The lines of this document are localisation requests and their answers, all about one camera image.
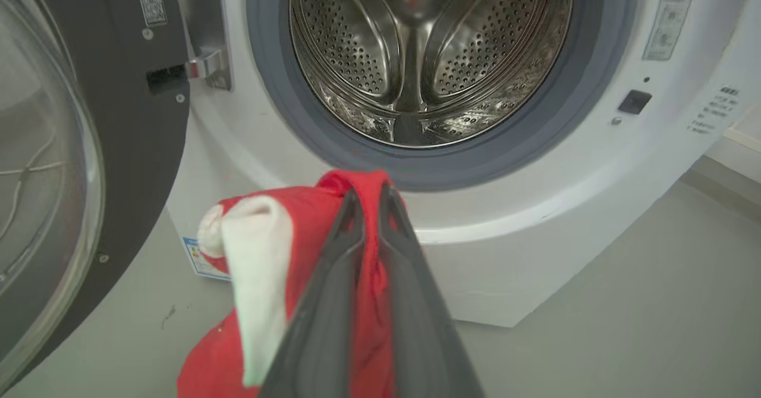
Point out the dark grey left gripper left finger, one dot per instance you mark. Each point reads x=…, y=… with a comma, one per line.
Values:
x=324, y=326

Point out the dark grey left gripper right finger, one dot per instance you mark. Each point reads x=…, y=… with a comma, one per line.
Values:
x=425, y=326

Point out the red and white garment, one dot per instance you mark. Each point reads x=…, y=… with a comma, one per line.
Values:
x=309, y=231

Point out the white front-load washing machine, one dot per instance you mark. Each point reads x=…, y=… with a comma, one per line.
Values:
x=535, y=207

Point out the dark washing machine door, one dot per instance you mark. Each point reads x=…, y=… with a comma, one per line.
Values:
x=119, y=148

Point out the blue energy label sticker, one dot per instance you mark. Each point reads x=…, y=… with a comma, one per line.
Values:
x=199, y=261

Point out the grey rubber door gasket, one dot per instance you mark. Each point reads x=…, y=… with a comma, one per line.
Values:
x=571, y=106

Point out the stainless steel washer drum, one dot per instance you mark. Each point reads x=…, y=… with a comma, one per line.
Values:
x=428, y=53

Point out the black door latch socket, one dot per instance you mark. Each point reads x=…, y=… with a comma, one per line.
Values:
x=634, y=102

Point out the chrome door hinge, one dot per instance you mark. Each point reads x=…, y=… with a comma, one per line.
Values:
x=208, y=41

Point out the white label on door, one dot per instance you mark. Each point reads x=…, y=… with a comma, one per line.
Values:
x=153, y=9

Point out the white sticker with black text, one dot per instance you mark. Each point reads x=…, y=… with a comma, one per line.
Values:
x=716, y=109

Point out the white instruction sticker with red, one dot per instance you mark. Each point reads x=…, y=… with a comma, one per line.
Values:
x=672, y=17

